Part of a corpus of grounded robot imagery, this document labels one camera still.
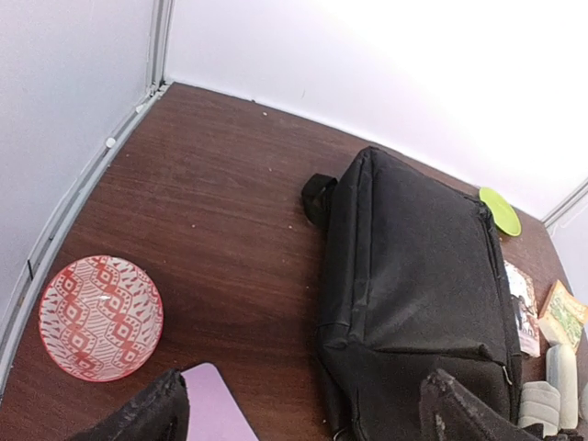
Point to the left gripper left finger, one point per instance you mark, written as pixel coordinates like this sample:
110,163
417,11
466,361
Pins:
159,412

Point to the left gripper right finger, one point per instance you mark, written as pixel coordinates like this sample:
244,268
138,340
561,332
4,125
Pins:
449,411

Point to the pink smartphone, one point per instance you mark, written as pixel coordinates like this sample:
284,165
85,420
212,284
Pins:
213,412

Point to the beige glasses case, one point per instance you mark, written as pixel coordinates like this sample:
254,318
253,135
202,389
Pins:
562,374

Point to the black student backpack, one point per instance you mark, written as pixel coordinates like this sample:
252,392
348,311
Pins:
413,280

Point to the green orange paperback book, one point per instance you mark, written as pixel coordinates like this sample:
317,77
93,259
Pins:
562,317

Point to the purple illustrated paperback book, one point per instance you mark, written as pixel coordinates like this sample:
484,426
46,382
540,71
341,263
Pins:
525,309

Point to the beige fabric pencil pouch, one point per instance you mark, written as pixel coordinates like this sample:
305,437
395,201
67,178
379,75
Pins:
540,404

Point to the red patterned small bowl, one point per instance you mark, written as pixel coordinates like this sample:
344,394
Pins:
100,318

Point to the green plate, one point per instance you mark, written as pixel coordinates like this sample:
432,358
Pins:
503,213

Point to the right aluminium frame post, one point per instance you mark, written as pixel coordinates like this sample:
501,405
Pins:
566,204

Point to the aluminium frame post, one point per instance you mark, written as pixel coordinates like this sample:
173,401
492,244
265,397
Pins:
158,37
566,204

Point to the left aluminium frame post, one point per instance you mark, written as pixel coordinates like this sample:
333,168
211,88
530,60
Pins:
158,37

